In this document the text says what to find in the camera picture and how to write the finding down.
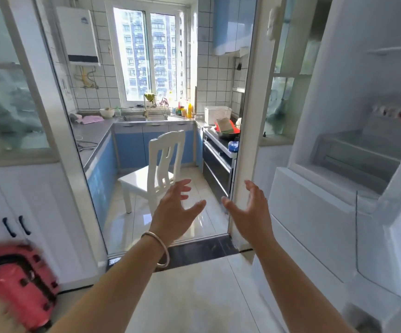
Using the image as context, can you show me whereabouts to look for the person's right hand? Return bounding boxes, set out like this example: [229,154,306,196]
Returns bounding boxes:
[221,180,274,247]

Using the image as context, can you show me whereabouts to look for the person's left hand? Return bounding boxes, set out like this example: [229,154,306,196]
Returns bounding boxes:
[149,179,207,247]

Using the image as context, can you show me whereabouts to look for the blue wall cabinet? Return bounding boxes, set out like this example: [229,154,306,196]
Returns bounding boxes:
[211,0,258,56]

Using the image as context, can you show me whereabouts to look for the dark metal bowl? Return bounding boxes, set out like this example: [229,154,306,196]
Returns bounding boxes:
[214,130,240,141]

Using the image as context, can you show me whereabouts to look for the glass sliding door panel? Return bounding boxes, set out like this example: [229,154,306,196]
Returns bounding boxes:
[0,0,60,168]

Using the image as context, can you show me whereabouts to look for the person's right forearm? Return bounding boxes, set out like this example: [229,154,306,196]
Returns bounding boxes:
[252,236,358,333]

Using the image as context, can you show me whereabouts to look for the stainless steel sink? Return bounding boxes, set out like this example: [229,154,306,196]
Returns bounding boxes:
[123,114,169,122]

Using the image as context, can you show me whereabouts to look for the blue base cabinets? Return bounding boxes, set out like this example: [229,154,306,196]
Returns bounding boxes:
[85,122,204,233]

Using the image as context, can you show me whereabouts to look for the white open refrigerator door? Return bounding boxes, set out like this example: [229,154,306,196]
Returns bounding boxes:
[252,0,401,333]

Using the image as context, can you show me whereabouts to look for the red tray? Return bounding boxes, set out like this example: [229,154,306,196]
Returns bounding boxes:
[215,118,241,134]

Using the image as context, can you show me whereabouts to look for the white cabinet with black handles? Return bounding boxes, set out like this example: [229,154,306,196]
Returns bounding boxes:
[0,162,108,292]

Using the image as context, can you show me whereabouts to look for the black built-in oven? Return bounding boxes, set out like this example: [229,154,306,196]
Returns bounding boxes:
[202,127,238,204]

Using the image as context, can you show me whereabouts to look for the white framed window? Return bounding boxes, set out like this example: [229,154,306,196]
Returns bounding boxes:
[104,0,189,108]

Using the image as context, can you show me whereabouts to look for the person's left forearm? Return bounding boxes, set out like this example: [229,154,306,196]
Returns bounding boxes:
[48,235,170,333]

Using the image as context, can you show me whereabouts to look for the silver bangle bracelet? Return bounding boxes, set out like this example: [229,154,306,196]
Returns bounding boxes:
[141,231,170,268]

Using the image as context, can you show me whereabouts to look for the white door frame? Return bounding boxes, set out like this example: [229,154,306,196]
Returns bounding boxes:
[228,0,288,252]

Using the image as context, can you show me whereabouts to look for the white wooden chair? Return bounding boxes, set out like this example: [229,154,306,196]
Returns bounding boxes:
[117,130,186,216]

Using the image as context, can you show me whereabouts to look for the white water heater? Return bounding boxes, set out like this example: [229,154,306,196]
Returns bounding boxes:
[55,6,101,67]

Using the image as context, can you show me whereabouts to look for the white plastic basket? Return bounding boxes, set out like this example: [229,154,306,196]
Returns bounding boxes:
[204,106,232,126]

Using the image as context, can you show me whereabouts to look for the red suitcase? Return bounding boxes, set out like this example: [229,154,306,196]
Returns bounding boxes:
[0,243,60,332]

